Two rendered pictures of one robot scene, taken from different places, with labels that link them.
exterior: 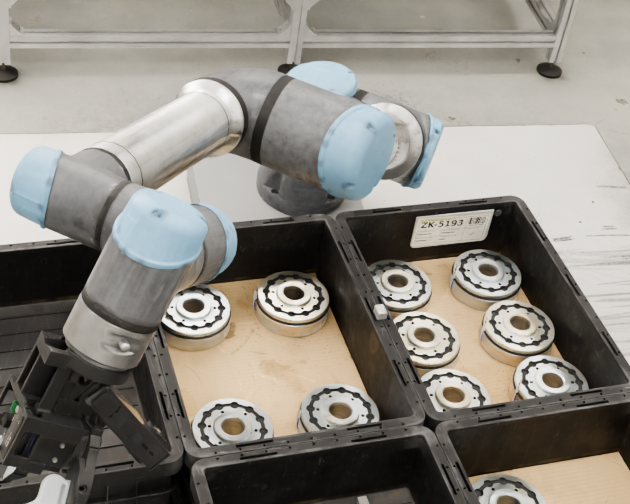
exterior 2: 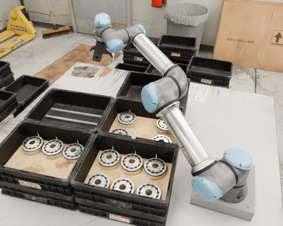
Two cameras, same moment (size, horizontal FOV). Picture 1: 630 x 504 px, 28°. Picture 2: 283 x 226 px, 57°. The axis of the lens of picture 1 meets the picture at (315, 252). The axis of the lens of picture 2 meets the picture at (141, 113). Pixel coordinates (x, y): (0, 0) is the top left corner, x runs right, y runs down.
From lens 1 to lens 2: 1.94 m
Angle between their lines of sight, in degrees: 86
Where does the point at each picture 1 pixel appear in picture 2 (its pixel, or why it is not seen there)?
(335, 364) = not seen: hidden behind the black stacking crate
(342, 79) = (235, 159)
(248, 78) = (175, 72)
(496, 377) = (112, 179)
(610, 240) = not seen: outside the picture
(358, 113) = (152, 85)
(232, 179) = not seen: hidden behind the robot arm
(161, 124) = (152, 47)
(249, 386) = (140, 130)
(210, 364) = (151, 126)
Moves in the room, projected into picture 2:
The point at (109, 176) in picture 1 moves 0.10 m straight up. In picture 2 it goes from (128, 29) to (128, 8)
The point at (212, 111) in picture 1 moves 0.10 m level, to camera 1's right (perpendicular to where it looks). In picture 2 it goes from (162, 63) to (149, 71)
